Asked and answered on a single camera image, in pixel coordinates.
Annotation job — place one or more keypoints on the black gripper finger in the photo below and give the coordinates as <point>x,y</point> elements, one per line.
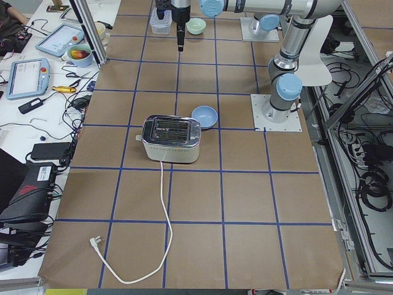
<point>180,37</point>

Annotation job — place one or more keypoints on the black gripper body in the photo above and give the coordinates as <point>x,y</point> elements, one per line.
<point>180,13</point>

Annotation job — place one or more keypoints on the green bowl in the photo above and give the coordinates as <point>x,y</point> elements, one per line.
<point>196,26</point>

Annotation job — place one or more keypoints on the cream bowl with lemon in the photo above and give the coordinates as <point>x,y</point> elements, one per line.
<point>102,32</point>

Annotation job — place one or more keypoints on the blue bowl with fruit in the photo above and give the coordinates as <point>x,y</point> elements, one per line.
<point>80,55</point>

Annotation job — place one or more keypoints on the clear plastic food container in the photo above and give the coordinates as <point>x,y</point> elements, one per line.
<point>160,26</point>

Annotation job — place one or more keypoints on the silver white toaster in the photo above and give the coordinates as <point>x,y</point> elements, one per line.
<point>173,139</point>

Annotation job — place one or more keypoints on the smartphone on desk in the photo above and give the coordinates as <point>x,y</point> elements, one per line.
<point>56,9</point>

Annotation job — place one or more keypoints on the black scissors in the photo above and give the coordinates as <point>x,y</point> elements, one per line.
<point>77,76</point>

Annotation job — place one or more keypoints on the far blue teach pendant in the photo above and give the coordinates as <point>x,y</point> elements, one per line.
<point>60,40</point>

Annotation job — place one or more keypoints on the blue teach pendant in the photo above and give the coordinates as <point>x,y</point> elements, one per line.
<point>60,40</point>
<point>28,78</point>

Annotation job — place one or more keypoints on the gold yellow tool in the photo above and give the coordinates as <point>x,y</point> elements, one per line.
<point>64,89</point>

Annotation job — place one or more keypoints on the white chair back panel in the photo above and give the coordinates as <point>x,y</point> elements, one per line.
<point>311,70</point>

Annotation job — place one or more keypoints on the near blue teach pendant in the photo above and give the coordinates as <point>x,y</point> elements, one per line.
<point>28,78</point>

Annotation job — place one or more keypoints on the small black device on desk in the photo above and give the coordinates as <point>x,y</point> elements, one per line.
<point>30,106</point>

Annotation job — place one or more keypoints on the black power adapter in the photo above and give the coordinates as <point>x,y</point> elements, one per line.
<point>49,151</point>

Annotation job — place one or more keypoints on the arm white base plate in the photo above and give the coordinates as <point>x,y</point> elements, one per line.
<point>247,35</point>
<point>268,119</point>

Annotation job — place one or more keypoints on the aluminium frame post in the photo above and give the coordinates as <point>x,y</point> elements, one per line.
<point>85,19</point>

